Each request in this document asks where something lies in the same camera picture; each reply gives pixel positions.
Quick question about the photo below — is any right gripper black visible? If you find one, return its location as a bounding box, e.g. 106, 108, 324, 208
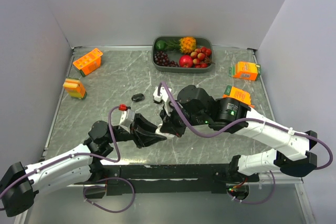
160, 99, 208, 136

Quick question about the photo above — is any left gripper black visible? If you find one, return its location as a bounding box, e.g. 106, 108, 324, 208
106, 113, 166, 148

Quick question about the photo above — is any black charging case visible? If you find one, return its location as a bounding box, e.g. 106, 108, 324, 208
131, 93, 145, 102

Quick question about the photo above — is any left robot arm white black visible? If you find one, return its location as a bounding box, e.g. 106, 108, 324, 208
1, 112, 173, 217

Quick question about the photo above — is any orange flat box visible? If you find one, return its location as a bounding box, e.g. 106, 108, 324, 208
223, 85, 255, 108

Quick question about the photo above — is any red apple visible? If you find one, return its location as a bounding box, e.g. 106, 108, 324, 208
178, 55, 193, 68

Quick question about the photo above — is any dark grape bunch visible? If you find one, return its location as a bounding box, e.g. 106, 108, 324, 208
153, 51, 179, 67

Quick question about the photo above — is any red lychee bunch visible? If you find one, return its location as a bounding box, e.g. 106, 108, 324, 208
190, 47, 214, 68

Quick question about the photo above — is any orange yellow carton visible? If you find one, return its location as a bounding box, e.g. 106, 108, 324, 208
62, 78, 87, 100

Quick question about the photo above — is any orange juice carton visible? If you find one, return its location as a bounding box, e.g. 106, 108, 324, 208
72, 48, 103, 77

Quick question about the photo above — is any orange pineapple toy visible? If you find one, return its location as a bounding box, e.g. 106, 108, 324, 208
165, 37, 197, 54

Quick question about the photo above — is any green lime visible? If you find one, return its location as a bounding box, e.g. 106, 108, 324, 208
155, 40, 166, 51

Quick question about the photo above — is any orange green box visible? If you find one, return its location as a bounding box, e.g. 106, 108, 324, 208
229, 61, 261, 81

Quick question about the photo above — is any grey fruit tray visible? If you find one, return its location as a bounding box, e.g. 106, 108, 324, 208
151, 36, 215, 73

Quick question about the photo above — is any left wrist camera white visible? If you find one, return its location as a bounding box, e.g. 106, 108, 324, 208
119, 104, 135, 132

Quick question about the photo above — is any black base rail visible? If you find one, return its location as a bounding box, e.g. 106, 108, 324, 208
79, 164, 259, 194

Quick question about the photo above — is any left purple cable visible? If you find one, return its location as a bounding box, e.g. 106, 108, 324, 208
0, 105, 136, 213

